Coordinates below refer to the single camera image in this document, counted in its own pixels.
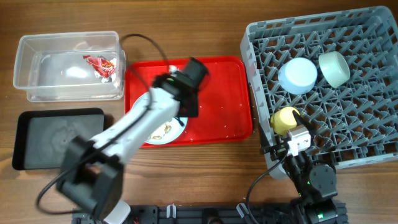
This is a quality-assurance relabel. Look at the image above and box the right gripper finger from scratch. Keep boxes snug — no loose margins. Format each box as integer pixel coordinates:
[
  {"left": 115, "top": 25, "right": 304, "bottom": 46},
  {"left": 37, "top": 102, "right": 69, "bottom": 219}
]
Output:
[
  {"left": 258, "top": 124, "right": 272, "bottom": 155},
  {"left": 292, "top": 111, "right": 315, "bottom": 133}
]

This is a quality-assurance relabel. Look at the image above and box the yellow cup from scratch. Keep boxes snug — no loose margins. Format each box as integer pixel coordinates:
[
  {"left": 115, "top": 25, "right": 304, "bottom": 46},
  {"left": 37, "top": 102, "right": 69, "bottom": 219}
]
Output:
[{"left": 270, "top": 106, "right": 300, "bottom": 136}]

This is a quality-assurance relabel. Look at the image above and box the black plastic tray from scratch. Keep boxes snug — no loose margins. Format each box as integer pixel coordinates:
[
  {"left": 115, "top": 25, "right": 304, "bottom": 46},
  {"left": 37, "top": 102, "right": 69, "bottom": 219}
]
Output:
[{"left": 12, "top": 108, "right": 105, "bottom": 170}]

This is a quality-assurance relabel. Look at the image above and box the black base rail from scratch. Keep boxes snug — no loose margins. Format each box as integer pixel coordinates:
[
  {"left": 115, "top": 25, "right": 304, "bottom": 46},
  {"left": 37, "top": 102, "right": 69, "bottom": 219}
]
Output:
[{"left": 71, "top": 202, "right": 348, "bottom": 224}]

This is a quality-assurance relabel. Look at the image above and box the red snack wrapper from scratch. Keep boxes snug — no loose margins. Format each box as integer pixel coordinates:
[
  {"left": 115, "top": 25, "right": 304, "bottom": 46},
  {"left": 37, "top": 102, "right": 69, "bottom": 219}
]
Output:
[{"left": 83, "top": 55, "right": 117, "bottom": 83}]

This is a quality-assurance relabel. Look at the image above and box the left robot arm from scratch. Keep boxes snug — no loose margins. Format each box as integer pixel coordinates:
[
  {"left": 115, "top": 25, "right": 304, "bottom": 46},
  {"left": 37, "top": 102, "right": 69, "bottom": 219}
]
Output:
[{"left": 56, "top": 58, "right": 209, "bottom": 223}]

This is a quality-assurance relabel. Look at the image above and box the red serving tray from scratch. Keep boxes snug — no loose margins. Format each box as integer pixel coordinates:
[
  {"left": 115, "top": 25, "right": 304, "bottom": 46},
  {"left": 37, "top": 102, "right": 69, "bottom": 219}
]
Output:
[{"left": 124, "top": 56, "right": 252, "bottom": 148}]

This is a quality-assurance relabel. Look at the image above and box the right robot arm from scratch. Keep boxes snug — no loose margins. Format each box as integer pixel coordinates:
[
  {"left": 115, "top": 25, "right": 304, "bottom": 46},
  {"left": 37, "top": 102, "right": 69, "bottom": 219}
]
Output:
[{"left": 261, "top": 111, "right": 339, "bottom": 224}]

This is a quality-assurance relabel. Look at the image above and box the mint green bowl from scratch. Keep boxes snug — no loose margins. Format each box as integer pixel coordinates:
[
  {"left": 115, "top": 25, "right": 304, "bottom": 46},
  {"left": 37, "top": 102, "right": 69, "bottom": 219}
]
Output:
[{"left": 318, "top": 51, "right": 351, "bottom": 88}]

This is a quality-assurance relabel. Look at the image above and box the grey dishwasher rack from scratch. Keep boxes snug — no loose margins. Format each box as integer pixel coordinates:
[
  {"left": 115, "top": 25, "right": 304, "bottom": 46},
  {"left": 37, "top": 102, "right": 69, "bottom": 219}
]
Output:
[{"left": 240, "top": 6, "right": 397, "bottom": 169}]

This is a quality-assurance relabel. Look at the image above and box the light blue plate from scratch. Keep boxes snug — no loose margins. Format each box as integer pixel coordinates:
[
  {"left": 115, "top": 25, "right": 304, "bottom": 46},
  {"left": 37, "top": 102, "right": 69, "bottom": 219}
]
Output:
[{"left": 130, "top": 88, "right": 182, "bottom": 144}]

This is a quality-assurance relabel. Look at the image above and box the clear plastic bin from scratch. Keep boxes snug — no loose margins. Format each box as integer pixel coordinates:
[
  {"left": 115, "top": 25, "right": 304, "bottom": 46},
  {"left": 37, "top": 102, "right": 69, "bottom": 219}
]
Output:
[{"left": 13, "top": 31, "right": 126, "bottom": 102}]

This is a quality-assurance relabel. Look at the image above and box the light blue bowl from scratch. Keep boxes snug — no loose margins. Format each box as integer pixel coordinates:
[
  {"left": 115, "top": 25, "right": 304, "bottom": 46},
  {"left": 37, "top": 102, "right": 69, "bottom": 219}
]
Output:
[{"left": 278, "top": 57, "right": 318, "bottom": 95}]

